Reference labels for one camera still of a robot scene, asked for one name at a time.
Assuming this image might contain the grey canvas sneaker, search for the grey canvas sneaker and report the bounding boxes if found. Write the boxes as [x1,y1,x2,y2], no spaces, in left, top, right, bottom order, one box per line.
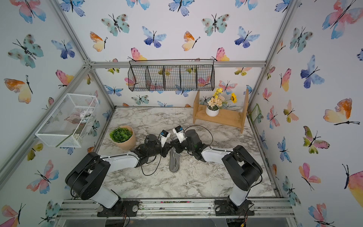
[169,148,180,173]

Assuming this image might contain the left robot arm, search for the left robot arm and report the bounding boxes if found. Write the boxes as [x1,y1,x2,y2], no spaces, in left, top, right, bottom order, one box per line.
[65,130,171,209]

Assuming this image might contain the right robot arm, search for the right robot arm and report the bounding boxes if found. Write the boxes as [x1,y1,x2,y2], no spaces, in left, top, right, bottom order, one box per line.
[169,126,263,208]

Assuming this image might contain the green plant in terracotta pot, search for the green plant in terracotta pot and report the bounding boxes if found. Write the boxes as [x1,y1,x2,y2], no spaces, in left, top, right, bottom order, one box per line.
[110,126,136,150]

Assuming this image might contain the flowers in white pot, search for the flowers in white pot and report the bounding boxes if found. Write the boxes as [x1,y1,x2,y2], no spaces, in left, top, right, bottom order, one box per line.
[206,88,238,117]

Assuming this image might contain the wooden shelf rack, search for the wooden shelf rack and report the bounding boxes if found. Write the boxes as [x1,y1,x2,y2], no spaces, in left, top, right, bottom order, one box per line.
[193,90,249,134]

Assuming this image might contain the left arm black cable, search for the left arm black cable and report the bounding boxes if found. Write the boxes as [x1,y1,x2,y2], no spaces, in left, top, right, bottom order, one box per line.
[140,154,162,176]

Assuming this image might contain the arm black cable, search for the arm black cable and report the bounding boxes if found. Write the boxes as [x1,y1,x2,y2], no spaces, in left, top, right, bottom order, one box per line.
[184,124,215,147]
[140,154,162,176]

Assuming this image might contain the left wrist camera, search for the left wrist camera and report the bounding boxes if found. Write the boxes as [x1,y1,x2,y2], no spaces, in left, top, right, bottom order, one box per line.
[160,130,170,148]

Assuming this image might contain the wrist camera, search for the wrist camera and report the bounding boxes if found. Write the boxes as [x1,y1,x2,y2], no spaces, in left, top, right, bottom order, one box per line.
[173,125,187,143]
[160,130,170,148]

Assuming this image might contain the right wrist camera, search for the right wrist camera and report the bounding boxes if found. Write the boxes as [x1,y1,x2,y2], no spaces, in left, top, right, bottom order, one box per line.
[173,125,187,143]

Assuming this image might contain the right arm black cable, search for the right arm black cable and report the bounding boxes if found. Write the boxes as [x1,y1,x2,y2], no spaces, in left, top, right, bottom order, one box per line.
[184,124,215,147]

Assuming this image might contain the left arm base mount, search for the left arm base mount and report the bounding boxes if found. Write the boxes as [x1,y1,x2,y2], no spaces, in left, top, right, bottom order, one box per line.
[97,199,140,218]

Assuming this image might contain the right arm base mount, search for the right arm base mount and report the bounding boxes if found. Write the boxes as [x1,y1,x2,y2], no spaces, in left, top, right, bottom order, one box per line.
[214,198,255,217]

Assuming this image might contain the black wire wall basket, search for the black wire wall basket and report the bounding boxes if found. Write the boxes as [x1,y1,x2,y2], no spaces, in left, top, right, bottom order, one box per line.
[128,59,215,92]

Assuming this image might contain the green framed wall card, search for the green framed wall card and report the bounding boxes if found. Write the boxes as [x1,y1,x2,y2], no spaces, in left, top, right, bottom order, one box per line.
[250,104,263,124]

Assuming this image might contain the white mesh wall basket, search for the white mesh wall basket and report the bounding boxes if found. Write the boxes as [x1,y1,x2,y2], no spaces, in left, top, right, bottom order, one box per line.
[35,93,100,148]

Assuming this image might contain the aluminium front rail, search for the aluminium front rail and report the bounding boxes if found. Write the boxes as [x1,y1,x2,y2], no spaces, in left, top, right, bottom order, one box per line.
[57,197,295,219]

